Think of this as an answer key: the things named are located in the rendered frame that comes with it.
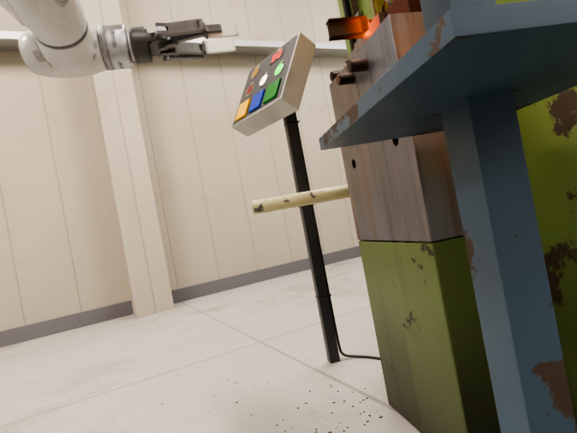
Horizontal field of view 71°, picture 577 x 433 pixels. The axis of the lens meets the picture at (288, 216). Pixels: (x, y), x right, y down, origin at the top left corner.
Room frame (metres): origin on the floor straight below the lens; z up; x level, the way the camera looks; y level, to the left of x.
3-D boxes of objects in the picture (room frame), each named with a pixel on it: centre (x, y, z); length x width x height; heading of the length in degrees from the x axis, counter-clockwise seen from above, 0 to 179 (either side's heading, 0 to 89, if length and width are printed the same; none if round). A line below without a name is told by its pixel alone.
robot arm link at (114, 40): (0.88, 0.30, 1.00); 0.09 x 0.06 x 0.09; 12
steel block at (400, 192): (1.02, -0.49, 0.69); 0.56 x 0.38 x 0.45; 102
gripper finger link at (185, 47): (0.94, 0.17, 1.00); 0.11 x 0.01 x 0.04; 124
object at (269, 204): (1.34, -0.11, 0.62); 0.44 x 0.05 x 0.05; 102
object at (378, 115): (0.50, -0.25, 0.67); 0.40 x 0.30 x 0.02; 9
